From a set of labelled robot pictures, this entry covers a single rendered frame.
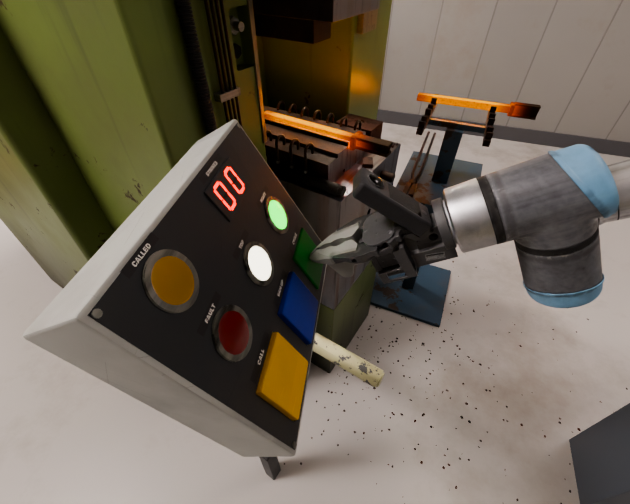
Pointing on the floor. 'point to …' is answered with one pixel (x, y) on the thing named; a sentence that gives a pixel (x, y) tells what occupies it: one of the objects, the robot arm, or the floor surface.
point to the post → (271, 466)
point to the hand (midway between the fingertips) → (315, 251)
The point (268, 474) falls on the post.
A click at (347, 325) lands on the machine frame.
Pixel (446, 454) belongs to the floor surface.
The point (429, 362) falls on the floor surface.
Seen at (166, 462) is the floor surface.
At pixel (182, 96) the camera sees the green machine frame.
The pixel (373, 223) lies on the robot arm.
